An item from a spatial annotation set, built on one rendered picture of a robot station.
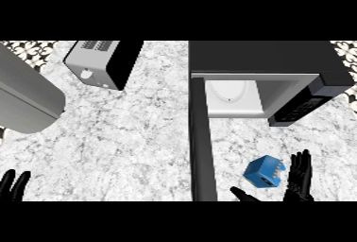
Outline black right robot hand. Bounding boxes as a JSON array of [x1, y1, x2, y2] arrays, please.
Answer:
[[229, 148, 316, 202]]

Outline black microwave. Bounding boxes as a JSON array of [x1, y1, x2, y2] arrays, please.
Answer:
[[189, 40, 357, 128]]

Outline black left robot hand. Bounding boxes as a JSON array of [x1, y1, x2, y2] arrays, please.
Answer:
[[0, 168, 33, 202]]

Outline dark grey microwave door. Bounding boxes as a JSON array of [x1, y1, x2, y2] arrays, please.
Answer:
[[189, 77, 218, 202]]

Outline blue milk carton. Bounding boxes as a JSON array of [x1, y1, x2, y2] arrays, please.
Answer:
[[242, 154, 286, 188]]

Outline silver and black toaster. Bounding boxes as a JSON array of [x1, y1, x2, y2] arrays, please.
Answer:
[[63, 40, 145, 92]]

